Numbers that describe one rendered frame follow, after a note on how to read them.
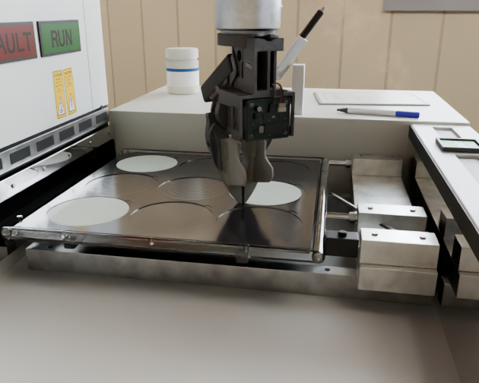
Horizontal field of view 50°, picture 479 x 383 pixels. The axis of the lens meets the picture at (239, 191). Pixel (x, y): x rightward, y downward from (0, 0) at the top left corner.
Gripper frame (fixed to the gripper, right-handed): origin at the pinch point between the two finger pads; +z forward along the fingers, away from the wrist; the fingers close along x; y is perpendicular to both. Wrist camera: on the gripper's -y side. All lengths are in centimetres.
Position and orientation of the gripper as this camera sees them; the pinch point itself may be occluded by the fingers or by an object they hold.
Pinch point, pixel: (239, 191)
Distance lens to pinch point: 68.1
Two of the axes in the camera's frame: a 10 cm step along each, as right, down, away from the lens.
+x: 9.0, -1.4, 4.2
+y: 4.4, 3.0, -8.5
